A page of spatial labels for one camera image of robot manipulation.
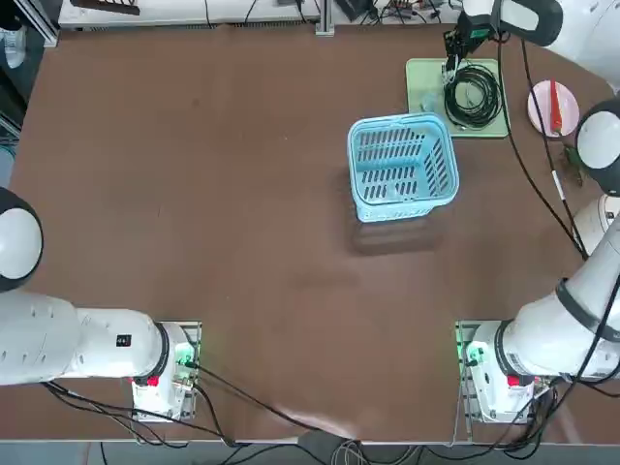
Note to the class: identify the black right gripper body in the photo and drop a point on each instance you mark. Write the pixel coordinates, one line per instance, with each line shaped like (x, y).
(467, 39)

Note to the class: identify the toy carrot with green leaves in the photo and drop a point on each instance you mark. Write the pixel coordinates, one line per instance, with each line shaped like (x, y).
(554, 106)

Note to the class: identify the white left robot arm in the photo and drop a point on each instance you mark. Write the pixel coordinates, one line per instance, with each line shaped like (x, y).
(97, 349)

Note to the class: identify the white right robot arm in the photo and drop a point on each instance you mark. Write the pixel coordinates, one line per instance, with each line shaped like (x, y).
(533, 349)

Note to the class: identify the green plastic tray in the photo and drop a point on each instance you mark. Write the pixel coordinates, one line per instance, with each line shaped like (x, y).
(421, 77)

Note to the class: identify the pink round plate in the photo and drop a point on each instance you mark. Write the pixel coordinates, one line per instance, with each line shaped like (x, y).
(540, 106)

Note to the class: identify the blue plastic slotted basket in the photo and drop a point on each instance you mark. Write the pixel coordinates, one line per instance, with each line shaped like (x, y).
(368, 213)

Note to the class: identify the cream mini trash bin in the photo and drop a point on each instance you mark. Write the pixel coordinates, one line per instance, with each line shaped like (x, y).
(588, 223)

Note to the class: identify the white shoe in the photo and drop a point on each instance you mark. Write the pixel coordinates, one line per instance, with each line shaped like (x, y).
(13, 46)

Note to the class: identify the aluminium profile post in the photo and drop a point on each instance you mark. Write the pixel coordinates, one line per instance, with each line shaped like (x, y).
(324, 17)

